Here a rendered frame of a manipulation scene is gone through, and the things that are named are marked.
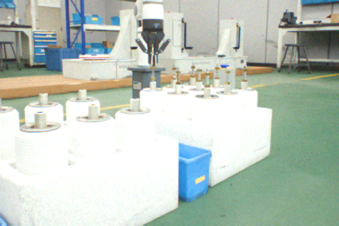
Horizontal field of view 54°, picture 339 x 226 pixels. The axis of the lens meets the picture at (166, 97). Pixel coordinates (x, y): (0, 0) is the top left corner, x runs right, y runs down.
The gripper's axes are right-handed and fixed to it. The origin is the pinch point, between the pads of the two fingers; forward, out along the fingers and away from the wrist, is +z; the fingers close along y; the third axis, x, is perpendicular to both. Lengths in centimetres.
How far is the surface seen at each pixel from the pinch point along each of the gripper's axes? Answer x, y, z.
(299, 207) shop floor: -49, 25, 36
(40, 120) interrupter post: -48, -36, 9
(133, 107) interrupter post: -37.5, -16.0, 9.5
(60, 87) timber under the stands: 186, -28, 31
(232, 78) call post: 13.5, 39.9, 8.9
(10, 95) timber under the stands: 168, -66, 34
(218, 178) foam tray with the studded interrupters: -29.4, 11.9, 34.2
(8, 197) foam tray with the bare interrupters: -53, -42, 21
